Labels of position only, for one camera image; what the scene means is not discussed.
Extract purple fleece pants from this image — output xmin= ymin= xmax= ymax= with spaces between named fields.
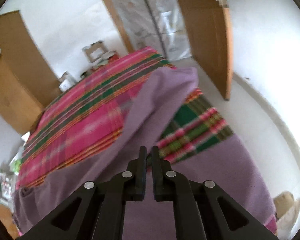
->
xmin=12 ymin=65 xmax=277 ymax=240

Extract white sack on floor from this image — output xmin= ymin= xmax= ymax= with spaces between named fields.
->
xmin=273 ymin=191 xmax=300 ymax=239

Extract green tissue pack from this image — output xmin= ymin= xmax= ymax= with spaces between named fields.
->
xmin=9 ymin=158 xmax=21 ymax=176

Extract plaid pink green bedsheet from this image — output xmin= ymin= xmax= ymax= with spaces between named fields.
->
xmin=16 ymin=45 xmax=278 ymax=235

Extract white carton box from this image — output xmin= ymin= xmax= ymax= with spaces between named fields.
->
xmin=58 ymin=72 xmax=76 ymax=92

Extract wooden wardrobe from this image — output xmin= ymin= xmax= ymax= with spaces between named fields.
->
xmin=0 ymin=11 xmax=61 ymax=134

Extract brown cardboard box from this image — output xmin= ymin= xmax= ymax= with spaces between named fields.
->
xmin=82 ymin=41 xmax=108 ymax=63

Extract wooden door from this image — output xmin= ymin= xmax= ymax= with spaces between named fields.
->
xmin=177 ymin=0 xmax=234 ymax=100

